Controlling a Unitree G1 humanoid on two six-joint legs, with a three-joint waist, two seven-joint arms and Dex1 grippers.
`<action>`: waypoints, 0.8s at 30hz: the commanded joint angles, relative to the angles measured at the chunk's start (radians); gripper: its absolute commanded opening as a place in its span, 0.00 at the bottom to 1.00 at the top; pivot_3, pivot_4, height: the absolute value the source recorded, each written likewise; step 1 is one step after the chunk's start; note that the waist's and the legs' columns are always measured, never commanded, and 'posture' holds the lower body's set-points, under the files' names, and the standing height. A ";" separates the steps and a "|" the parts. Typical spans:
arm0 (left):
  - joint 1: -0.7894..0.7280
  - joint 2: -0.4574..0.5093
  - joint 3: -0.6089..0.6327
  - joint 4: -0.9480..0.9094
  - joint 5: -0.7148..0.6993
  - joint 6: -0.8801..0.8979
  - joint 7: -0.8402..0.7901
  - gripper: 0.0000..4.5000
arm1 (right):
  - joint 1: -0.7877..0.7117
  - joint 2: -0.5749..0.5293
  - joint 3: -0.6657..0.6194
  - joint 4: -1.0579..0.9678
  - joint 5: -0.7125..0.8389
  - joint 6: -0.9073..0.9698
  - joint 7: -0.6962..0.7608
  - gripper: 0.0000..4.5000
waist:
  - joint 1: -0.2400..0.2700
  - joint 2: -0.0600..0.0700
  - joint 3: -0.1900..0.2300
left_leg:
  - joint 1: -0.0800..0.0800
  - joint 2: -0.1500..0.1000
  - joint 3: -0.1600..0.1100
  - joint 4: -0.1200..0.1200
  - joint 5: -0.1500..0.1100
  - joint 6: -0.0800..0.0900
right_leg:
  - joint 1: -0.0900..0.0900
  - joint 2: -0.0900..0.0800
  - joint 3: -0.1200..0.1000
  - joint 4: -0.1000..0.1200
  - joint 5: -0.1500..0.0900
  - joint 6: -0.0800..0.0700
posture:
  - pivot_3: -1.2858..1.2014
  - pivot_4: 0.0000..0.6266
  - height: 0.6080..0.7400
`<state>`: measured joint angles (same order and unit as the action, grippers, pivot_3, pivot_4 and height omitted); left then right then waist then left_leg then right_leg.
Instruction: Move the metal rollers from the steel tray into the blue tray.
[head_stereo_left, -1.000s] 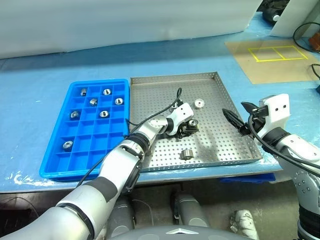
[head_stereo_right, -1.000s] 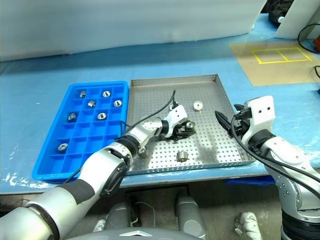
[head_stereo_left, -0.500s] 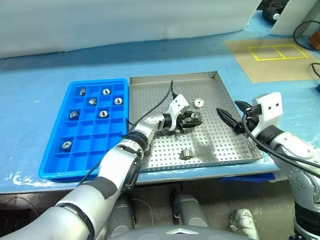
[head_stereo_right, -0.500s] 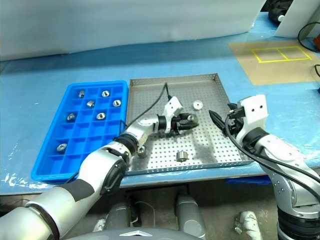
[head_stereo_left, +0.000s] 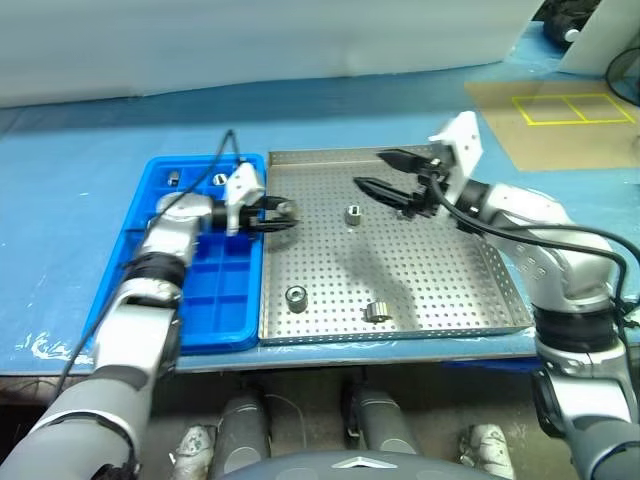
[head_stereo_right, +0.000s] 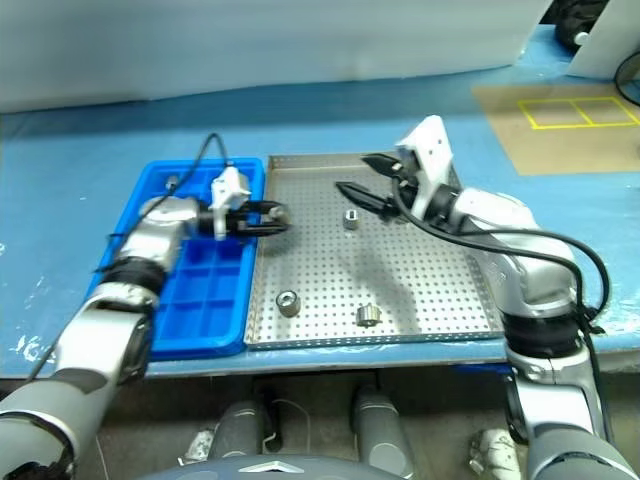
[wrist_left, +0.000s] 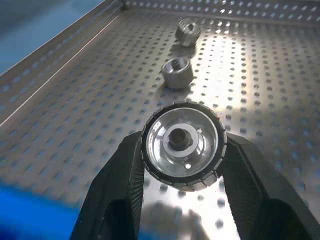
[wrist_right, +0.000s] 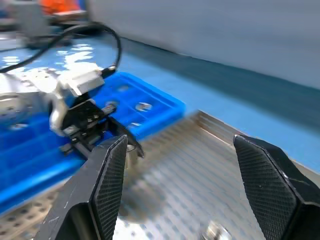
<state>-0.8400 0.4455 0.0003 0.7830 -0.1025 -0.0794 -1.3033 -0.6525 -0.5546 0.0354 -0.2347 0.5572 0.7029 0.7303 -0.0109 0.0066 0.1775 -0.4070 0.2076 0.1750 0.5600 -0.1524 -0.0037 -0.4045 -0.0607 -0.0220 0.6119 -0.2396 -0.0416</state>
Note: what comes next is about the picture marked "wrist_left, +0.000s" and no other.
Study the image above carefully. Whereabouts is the blue plastic tray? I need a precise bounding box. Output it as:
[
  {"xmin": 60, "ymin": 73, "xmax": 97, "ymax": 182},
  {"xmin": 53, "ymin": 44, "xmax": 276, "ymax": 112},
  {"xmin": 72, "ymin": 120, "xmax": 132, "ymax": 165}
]
[{"xmin": 0, "ymin": 183, "xmax": 83, "ymax": 240}]

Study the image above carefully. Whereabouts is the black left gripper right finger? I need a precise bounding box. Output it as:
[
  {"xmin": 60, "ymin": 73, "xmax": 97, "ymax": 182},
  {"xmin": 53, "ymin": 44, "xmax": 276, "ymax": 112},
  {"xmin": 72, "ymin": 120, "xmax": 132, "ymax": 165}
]
[{"xmin": 223, "ymin": 131, "xmax": 320, "ymax": 240}]

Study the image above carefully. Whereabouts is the large segmented metal roller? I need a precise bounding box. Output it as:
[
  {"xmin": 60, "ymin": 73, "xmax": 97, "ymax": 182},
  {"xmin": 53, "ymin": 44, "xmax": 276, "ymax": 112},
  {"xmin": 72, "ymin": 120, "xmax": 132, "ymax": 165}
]
[{"xmin": 140, "ymin": 100, "xmax": 228, "ymax": 193}]

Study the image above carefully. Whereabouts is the small metal roller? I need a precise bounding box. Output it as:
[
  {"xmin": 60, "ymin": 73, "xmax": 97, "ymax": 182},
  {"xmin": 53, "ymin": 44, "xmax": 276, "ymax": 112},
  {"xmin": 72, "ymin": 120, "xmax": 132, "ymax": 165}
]
[
  {"xmin": 175, "ymin": 18, "xmax": 202, "ymax": 48},
  {"xmin": 160, "ymin": 56, "xmax": 194, "ymax": 91}
]

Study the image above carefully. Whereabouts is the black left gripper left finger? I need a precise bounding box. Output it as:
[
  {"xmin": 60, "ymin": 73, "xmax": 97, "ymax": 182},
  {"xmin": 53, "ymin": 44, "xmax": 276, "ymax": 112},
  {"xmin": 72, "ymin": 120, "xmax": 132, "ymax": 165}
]
[{"xmin": 71, "ymin": 130, "xmax": 147, "ymax": 240}]

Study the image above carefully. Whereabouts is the perforated steel tray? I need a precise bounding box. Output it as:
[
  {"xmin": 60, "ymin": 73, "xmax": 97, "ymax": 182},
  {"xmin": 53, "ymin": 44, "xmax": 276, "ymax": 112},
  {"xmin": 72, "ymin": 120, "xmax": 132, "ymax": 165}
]
[{"xmin": 0, "ymin": 0, "xmax": 320, "ymax": 240}]

